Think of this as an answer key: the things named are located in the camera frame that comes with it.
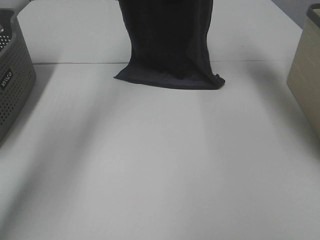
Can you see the dark navy towel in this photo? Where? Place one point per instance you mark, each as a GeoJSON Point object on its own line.
{"type": "Point", "coordinates": [169, 47]}

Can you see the grey perforated plastic basket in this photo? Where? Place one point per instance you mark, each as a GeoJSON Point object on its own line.
{"type": "Point", "coordinates": [17, 72]}

